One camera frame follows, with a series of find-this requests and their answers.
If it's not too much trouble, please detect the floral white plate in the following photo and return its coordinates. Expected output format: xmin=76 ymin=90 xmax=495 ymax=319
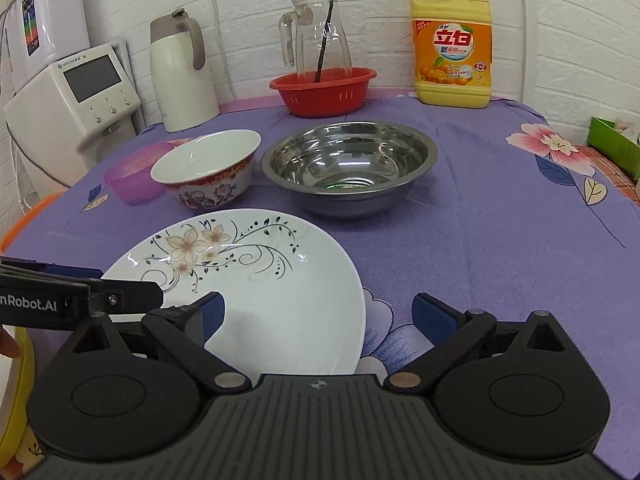
xmin=105 ymin=209 xmax=366 ymax=380

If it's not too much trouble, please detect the yellow plastic plate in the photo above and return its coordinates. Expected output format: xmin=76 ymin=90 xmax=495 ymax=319
xmin=0 ymin=327 xmax=36 ymax=467

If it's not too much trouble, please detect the white bowl red floral pattern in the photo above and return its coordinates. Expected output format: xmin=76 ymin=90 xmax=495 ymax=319
xmin=151 ymin=129 xmax=262 ymax=210

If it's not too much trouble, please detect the purple plastic bowl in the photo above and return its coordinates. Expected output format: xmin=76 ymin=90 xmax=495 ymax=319
xmin=104 ymin=141 xmax=175 ymax=206

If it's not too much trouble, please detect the stainless steel bowl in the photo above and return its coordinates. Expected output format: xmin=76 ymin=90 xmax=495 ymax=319
xmin=262 ymin=120 xmax=438 ymax=220

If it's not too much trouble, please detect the plain white plate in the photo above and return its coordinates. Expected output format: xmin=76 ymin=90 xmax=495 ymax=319
xmin=0 ymin=356 xmax=21 ymax=403

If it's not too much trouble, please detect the person's hand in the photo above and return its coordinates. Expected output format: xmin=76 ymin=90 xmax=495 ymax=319
xmin=0 ymin=326 xmax=22 ymax=359

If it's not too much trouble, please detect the purple floral tablecloth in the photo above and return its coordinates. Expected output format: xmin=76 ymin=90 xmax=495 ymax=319
xmin=9 ymin=96 xmax=639 ymax=478

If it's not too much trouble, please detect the white water dispenser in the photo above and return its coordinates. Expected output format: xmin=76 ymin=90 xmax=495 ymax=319
xmin=4 ymin=44 xmax=141 ymax=198

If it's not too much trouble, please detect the white thermos jug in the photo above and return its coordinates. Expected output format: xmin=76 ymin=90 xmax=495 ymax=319
xmin=150 ymin=9 xmax=219 ymax=132

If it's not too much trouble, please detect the green box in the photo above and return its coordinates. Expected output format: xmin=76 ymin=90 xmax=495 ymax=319
xmin=587 ymin=117 xmax=640 ymax=182

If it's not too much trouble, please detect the red plastic basket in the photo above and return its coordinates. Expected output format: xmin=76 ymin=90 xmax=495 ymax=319
xmin=269 ymin=67 xmax=376 ymax=118

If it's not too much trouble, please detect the white water purifier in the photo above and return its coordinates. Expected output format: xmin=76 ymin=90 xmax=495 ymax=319
xmin=4 ymin=0 xmax=90 ymax=90

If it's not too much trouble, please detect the yellow detergent bottle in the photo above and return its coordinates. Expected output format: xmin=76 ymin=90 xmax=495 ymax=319
xmin=410 ymin=0 xmax=494 ymax=108

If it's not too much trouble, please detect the glass pitcher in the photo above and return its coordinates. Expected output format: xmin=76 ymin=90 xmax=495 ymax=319
xmin=278 ymin=0 xmax=352 ymax=76

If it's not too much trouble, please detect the black stirring stick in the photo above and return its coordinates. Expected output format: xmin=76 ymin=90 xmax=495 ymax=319
xmin=314 ymin=0 xmax=334 ymax=84

